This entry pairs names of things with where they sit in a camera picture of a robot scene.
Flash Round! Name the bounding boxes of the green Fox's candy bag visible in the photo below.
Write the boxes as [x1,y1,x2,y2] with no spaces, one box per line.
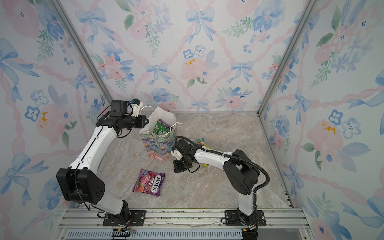
[154,120,171,135]

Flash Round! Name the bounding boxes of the floral paper gift bag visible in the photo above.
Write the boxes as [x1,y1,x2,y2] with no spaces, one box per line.
[139,107,182,161]

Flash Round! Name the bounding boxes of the purple Fox's bag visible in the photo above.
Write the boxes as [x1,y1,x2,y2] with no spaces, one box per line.
[133,169,166,197]
[158,119,171,129]

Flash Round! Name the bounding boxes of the yellow snack bag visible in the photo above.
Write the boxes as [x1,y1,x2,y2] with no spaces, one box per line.
[203,144,210,168]

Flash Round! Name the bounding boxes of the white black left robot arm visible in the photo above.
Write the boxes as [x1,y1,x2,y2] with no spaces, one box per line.
[56,115,150,226]

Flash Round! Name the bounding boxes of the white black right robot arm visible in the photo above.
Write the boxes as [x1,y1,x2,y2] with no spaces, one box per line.
[171,136,260,227]

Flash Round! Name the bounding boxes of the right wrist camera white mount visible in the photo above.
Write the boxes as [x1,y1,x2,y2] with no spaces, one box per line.
[171,150,183,161]

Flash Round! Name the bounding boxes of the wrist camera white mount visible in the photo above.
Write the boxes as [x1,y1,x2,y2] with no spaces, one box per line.
[131,99,144,117]
[171,150,183,161]

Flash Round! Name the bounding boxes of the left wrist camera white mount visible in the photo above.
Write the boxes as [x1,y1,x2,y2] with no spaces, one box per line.
[131,99,144,117]

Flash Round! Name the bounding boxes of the black corrugated cable conduit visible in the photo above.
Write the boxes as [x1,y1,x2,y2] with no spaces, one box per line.
[174,135,271,197]

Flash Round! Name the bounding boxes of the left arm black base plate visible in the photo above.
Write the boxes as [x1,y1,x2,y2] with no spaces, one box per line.
[103,210,147,227]

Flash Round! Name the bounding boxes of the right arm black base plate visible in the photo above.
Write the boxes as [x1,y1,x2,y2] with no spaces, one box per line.
[222,210,267,228]

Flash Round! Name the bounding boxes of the aluminium front rail frame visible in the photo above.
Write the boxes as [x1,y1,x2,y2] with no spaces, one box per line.
[53,209,315,240]

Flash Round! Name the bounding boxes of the left aluminium corner post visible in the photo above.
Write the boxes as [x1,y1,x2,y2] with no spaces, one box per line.
[48,0,113,104]

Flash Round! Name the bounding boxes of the aluminium corner post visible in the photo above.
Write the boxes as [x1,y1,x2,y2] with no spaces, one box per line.
[257,0,318,118]
[48,0,113,104]

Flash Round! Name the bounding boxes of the right aluminium corner post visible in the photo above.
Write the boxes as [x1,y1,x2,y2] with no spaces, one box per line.
[257,0,318,118]

